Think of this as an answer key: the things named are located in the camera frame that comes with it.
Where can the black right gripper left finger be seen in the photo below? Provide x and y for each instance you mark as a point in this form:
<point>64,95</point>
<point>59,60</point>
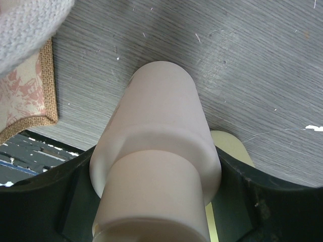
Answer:
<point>57,205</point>

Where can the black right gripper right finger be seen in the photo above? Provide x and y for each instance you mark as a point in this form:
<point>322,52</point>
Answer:
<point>252,205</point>

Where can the beige bottle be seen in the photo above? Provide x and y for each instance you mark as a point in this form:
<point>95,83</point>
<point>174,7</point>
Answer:
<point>155,167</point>

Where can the brown canvas bag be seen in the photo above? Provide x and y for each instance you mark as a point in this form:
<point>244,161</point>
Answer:
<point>28,93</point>

